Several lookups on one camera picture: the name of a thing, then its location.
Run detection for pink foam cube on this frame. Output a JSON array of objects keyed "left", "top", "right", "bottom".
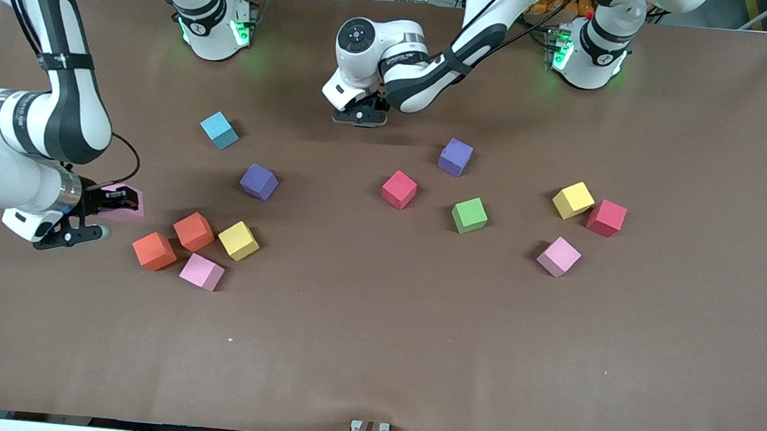
[
  {"left": 177, "top": 252, "right": 227, "bottom": 293},
  {"left": 535, "top": 234, "right": 584, "bottom": 281},
  {"left": 97, "top": 181, "right": 148, "bottom": 225}
]

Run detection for orange foam cube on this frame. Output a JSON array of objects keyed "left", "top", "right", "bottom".
[
  {"left": 171, "top": 210, "right": 219, "bottom": 255},
  {"left": 129, "top": 229, "right": 180, "bottom": 274}
]

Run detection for red foam cube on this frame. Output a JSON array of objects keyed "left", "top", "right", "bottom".
[
  {"left": 584, "top": 197, "right": 629, "bottom": 239},
  {"left": 379, "top": 168, "right": 420, "bottom": 212}
]

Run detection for purple foam cube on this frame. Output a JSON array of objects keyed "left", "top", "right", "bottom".
[
  {"left": 437, "top": 136, "right": 476, "bottom": 178},
  {"left": 238, "top": 161, "right": 281, "bottom": 203}
]

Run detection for yellow foam cube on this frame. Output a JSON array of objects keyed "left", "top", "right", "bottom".
[
  {"left": 550, "top": 179, "right": 598, "bottom": 223},
  {"left": 216, "top": 219, "right": 263, "bottom": 264}
]

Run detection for cyan foam cube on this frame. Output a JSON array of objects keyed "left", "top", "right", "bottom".
[{"left": 197, "top": 109, "right": 243, "bottom": 153}]

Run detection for green foam cube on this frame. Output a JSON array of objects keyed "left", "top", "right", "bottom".
[{"left": 450, "top": 194, "right": 490, "bottom": 237}]

